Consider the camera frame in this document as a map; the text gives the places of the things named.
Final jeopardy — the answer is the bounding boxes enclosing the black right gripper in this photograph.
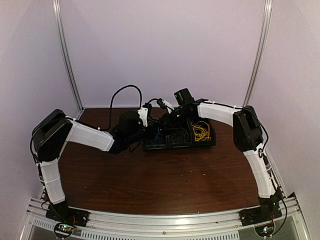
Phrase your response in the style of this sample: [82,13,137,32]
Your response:
[158,106,192,128]

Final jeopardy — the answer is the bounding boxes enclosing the blue cable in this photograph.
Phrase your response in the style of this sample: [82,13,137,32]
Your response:
[149,126,166,146]

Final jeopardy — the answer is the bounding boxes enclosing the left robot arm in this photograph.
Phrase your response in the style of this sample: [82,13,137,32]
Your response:
[29,107,150,222]

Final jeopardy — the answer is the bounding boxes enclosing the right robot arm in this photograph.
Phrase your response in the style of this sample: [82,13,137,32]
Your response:
[158,88,283,221]

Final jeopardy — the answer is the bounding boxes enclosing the black three-compartment bin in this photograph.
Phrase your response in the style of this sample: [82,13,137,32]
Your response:
[142,117,216,151]

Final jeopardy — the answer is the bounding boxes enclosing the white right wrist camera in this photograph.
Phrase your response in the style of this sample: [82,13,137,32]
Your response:
[156,98,175,113]

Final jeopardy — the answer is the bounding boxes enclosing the black left camera cable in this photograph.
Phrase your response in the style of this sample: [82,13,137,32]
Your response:
[108,84,144,131]

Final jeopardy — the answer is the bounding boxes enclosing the aluminium front rail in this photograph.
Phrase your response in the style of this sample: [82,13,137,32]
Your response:
[17,197,311,240]

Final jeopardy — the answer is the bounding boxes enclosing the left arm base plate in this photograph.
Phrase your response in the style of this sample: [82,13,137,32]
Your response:
[45,206,89,227]

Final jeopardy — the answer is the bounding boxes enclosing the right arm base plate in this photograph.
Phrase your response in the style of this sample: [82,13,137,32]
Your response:
[239,203,282,226]

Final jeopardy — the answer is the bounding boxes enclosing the aluminium right corner post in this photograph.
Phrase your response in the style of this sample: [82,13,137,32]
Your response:
[242,0,273,106]

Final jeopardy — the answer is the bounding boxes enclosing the aluminium corner post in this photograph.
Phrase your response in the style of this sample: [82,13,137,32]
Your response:
[242,0,273,106]
[52,0,84,112]

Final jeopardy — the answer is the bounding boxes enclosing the aluminium left corner post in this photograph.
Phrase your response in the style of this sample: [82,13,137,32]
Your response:
[52,0,84,112]

